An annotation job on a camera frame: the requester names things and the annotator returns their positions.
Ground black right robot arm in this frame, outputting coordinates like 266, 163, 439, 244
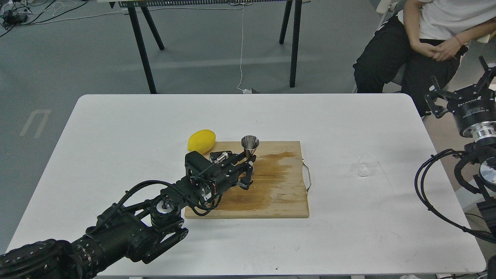
414, 56, 496, 243

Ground white cable on floor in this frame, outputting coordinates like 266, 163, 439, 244
236, 4, 252, 94

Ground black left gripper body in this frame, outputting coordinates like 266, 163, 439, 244
185, 151, 248, 196

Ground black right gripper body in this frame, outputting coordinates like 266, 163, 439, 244
449, 87, 496, 142

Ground seated person in white shirt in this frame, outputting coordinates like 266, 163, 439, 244
353, 0, 496, 117

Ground steel jigger measuring cup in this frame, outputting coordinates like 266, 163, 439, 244
241, 135, 259, 160

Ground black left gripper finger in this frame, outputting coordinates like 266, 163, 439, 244
227, 152, 257, 165
237, 165, 254, 190

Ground black-legged table in background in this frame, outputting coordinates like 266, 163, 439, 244
97, 0, 311, 94

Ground yellow lemon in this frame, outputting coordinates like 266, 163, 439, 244
187, 129, 216, 154

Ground black cables on floor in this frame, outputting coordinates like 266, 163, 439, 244
0, 0, 90, 37

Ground person left hand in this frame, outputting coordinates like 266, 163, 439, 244
432, 36, 464, 62

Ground wooden cutting board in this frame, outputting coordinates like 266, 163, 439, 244
203, 141, 310, 219

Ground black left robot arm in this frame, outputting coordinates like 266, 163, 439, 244
1, 151, 257, 279

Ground person right hand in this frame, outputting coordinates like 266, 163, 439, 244
410, 42, 442, 58

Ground clear glass cup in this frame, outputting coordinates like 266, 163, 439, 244
353, 152, 379, 177

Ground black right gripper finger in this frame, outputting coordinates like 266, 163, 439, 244
479, 55, 496, 93
424, 76, 454, 119

